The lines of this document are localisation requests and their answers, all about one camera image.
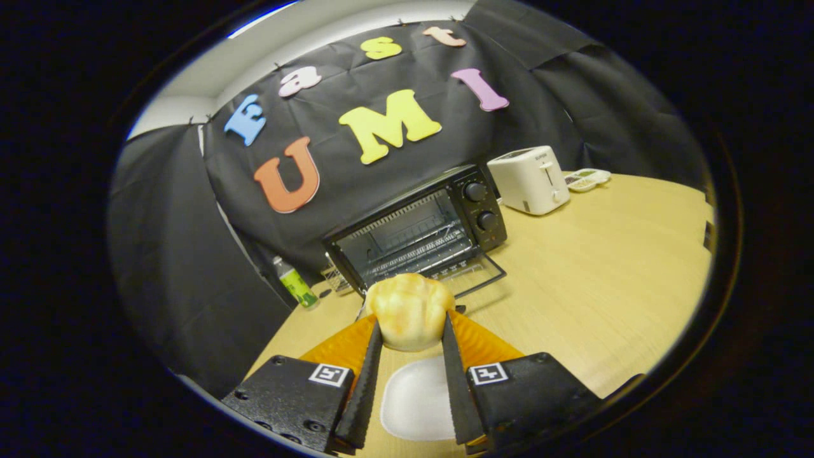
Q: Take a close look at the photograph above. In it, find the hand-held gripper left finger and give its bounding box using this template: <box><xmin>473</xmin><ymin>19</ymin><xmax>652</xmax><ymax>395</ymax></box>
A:
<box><xmin>221</xmin><ymin>312</ymin><xmax>384</xmax><ymax>455</ymax></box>

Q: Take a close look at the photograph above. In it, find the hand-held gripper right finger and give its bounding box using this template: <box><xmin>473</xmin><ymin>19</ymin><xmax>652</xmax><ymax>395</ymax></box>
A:
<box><xmin>441</xmin><ymin>310</ymin><xmax>604</xmax><ymax>455</ymax></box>

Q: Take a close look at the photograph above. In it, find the golden bread roll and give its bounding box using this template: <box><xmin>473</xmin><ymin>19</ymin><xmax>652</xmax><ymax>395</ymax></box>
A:
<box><xmin>365</xmin><ymin>273</ymin><xmax>456</xmax><ymax>352</ymax></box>

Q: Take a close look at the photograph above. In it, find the black toaster oven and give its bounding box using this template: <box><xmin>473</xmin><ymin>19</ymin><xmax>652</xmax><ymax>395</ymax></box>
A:
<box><xmin>322</xmin><ymin>164</ymin><xmax>508</xmax><ymax>300</ymax></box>

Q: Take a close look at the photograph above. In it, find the white toaster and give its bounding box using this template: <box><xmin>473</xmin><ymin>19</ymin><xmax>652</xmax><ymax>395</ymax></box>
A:
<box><xmin>486</xmin><ymin>146</ymin><xmax>571</xmax><ymax>216</ymax></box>

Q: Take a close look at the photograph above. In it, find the white square plate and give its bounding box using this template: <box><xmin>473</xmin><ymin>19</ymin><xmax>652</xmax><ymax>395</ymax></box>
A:
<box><xmin>380</xmin><ymin>356</ymin><xmax>459</xmax><ymax>443</ymax></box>

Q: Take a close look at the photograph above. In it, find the green label drink bottle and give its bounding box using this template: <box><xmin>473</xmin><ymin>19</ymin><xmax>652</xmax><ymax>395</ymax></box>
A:
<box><xmin>273</xmin><ymin>256</ymin><xmax>321</xmax><ymax>310</ymax></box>

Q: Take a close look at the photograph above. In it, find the white divided snack tray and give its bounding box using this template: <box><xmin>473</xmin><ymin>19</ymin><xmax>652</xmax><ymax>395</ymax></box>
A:
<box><xmin>564</xmin><ymin>168</ymin><xmax>612</xmax><ymax>193</ymax></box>

